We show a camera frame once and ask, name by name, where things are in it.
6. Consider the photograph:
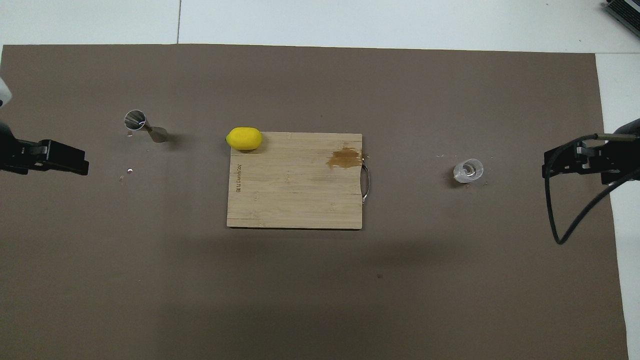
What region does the steel cocktail jigger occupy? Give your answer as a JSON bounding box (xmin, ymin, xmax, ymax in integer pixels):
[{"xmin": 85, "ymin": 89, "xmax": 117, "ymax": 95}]
[{"xmin": 124, "ymin": 109, "xmax": 169, "ymax": 144}]

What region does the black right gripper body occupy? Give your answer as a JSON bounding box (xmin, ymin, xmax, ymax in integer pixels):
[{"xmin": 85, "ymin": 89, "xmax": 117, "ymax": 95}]
[{"xmin": 601, "ymin": 119, "xmax": 640, "ymax": 185}]

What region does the grey ribbed device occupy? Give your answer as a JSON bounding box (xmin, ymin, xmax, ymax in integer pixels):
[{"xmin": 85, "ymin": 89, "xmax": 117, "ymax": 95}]
[{"xmin": 601, "ymin": 0, "xmax": 640, "ymax": 32}]

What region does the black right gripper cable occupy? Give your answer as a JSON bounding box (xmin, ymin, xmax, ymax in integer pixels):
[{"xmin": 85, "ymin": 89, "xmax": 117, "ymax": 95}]
[{"xmin": 543, "ymin": 132, "xmax": 640, "ymax": 245}]

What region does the small clear glass cup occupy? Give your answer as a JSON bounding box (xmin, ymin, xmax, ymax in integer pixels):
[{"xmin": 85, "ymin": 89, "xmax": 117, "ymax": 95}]
[{"xmin": 453, "ymin": 158, "xmax": 485, "ymax": 184}]

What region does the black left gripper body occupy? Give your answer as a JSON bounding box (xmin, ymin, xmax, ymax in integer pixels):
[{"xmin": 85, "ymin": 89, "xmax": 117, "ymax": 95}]
[{"xmin": 0, "ymin": 124, "xmax": 48, "ymax": 175}]

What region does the yellow lemon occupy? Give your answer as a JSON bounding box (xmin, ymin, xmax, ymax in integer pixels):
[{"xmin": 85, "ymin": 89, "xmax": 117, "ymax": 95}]
[{"xmin": 226, "ymin": 127, "xmax": 263, "ymax": 152}]

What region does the brown table mat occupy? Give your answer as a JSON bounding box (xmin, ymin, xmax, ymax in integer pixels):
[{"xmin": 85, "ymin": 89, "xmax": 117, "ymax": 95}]
[{"xmin": 0, "ymin": 44, "xmax": 630, "ymax": 360}]

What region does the bamboo cutting board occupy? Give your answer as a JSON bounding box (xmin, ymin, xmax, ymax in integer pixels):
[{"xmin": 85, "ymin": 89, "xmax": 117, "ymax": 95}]
[{"xmin": 226, "ymin": 132, "xmax": 371, "ymax": 230}]

